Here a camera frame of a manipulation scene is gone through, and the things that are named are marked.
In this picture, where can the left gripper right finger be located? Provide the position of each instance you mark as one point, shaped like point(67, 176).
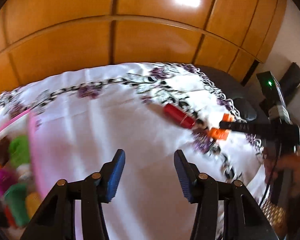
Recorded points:
point(243, 218)

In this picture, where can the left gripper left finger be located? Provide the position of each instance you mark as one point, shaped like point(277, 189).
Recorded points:
point(55, 217)

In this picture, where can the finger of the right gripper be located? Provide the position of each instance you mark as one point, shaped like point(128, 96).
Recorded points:
point(256, 129)

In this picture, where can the gold oval embossed case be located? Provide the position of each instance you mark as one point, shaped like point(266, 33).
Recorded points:
point(32, 202)

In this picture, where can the orange holed cube block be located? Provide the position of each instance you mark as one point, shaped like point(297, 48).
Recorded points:
point(218, 133)

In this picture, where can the red plastic block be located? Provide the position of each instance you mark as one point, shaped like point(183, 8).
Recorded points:
point(9, 217)

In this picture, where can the teal plastic funnel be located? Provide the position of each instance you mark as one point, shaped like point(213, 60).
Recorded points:
point(15, 198)

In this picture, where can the magenta plastic funnel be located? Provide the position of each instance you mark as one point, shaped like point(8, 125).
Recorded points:
point(7, 179)

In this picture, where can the dark brown carved lid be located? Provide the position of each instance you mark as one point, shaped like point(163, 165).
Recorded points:
point(4, 151)

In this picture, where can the person's right hand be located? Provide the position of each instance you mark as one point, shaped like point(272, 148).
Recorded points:
point(290, 162)

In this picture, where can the pink white storage box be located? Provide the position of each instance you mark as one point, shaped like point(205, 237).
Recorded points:
point(25, 123)

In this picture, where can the white floral embroidered tablecloth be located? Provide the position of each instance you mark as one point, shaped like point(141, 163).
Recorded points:
point(85, 116)

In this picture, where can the red cylindrical tube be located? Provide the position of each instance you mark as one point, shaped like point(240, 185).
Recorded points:
point(178, 116)

